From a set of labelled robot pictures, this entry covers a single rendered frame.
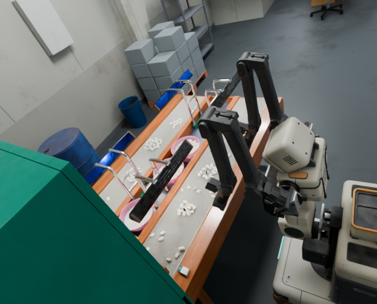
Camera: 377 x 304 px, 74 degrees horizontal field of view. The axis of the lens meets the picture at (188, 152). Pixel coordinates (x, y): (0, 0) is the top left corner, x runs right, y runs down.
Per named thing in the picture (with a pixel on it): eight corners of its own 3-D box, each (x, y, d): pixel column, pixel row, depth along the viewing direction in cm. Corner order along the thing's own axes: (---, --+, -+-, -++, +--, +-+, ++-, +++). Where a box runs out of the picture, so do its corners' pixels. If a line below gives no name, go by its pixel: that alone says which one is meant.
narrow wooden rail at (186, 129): (213, 103, 275) (211, 95, 268) (104, 251, 178) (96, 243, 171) (209, 103, 278) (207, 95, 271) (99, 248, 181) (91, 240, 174)
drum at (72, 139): (97, 167, 370) (62, 123, 317) (122, 174, 339) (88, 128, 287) (69, 196, 340) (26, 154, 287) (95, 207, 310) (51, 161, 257)
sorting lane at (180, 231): (269, 100, 236) (269, 98, 235) (169, 287, 139) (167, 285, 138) (240, 99, 253) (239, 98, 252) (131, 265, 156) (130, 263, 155)
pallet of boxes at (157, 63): (177, 77, 514) (157, 23, 446) (207, 75, 477) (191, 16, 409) (150, 108, 453) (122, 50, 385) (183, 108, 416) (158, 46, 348)
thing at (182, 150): (193, 147, 170) (190, 139, 166) (140, 224, 137) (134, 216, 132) (184, 145, 175) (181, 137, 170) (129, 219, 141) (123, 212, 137)
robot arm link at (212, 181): (230, 192, 111) (236, 178, 116) (206, 181, 113) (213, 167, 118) (224, 203, 120) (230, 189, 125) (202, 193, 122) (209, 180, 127)
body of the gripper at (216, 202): (211, 205, 127) (214, 199, 121) (218, 190, 133) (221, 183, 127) (222, 211, 126) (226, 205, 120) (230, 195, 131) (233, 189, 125)
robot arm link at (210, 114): (227, 119, 80) (237, 101, 85) (193, 122, 88) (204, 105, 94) (264, 202, 104) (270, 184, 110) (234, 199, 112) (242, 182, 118)
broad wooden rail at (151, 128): (189, 107, 299) (184, 94, 288) (81, 239, 202) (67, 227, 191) (181, 107, 306) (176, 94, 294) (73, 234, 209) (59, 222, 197)
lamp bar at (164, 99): (193, 75, 253) (191, 68, 248) (160, 111, 220) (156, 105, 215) (187, 75, 258) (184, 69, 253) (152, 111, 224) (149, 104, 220)
